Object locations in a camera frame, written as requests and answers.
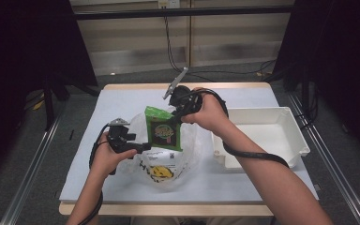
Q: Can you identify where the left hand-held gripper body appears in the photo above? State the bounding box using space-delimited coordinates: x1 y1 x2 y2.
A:
107 117 138 154

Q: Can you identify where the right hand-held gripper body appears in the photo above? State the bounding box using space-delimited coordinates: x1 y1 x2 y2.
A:
163 67 203 118

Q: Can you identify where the green seaweed snack packet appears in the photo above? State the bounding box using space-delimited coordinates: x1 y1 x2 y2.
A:
144 106 183 153

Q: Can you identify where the clear plastic bag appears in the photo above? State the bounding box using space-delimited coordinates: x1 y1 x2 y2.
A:
117 111 203 190

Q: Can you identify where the person's left hand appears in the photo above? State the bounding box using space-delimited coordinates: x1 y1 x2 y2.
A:
91 132 138 180

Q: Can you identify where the person's right hand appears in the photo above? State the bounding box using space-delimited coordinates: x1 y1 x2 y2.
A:
181 87 233 139

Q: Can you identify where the white packet with yellow print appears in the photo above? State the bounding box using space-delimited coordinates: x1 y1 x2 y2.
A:
138 149 183 185

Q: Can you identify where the wooden table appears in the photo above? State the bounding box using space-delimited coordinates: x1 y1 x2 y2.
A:
58 82 276 218

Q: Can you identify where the black stand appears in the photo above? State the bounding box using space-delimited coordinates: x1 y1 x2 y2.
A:
270 62 321 126
41 74 101 132

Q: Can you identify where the yellow tape piece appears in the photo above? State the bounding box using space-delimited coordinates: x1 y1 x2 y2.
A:
32 98 46 111

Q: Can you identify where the black horizontal bar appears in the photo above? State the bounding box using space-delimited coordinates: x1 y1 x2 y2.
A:
74 5 294 21

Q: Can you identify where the white plastic bin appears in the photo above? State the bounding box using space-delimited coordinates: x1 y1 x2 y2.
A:
210 106 311 172

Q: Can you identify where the black curtain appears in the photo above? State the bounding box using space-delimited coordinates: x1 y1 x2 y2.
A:
272 0 360 165
0 0 98 187

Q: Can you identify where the black hanging wall cable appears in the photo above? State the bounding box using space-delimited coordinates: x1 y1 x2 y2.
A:
163 15 278 83

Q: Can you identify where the right hand-held gripper black cable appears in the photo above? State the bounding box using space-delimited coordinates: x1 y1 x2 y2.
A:
196 88 291 169

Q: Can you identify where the white wall outlet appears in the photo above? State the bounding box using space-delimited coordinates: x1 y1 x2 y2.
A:
157 0 182 9

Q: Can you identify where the metal floor rail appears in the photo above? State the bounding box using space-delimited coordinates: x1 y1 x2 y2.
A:
286 93 360 225
0 113 63 225

